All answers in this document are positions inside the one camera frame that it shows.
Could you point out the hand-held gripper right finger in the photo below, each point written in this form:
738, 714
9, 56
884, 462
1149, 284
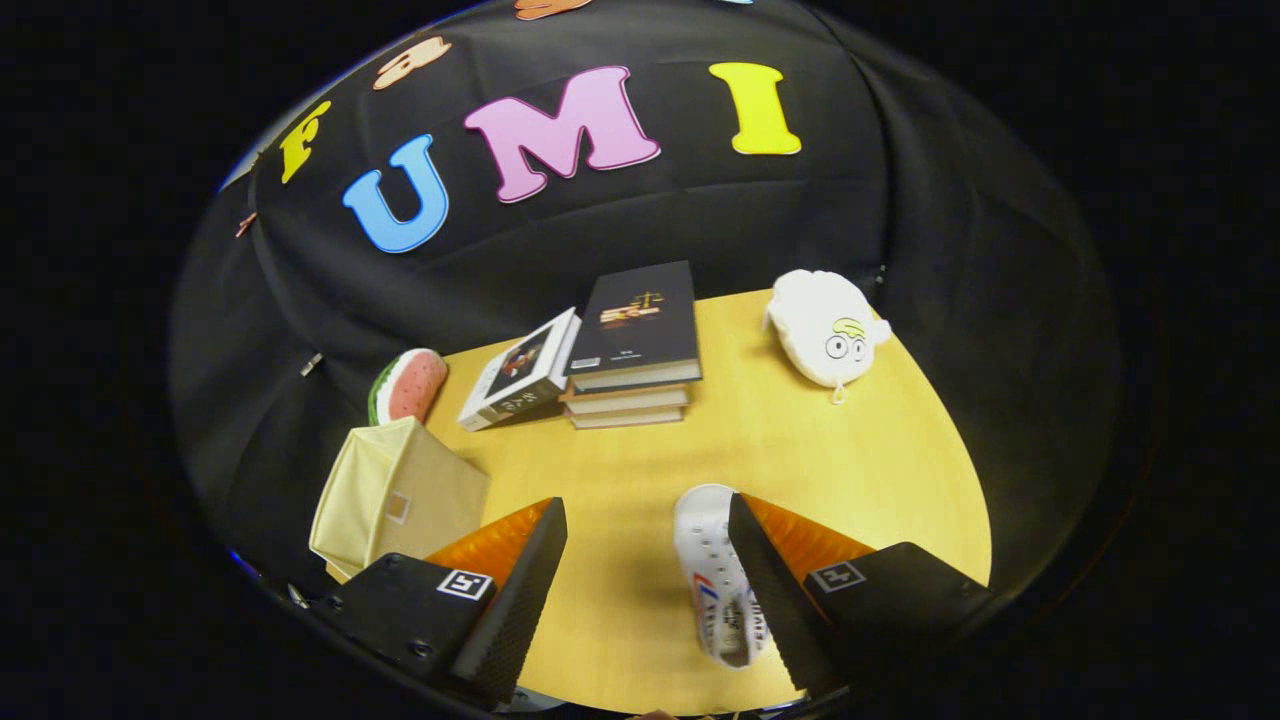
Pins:
775, 600

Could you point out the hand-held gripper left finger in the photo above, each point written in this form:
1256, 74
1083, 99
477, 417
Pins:
515, 610

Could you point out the white striped canvas shoe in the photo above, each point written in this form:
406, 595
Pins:
705, 540

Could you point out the beige fabric storage box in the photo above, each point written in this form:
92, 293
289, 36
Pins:
430, 480

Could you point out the white portrait cover book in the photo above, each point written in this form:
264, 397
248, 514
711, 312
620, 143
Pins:
520, 370

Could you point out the watermelon slice toy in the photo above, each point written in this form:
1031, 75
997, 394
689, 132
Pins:
415, 385

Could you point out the white plush pouch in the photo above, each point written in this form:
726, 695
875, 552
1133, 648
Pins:
810, 330

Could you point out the silver cloth clip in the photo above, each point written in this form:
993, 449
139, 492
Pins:
311, 364

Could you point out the black cover book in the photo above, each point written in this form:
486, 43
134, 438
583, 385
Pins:
640, 310

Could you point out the orange cloth clip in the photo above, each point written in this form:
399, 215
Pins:
245, 224

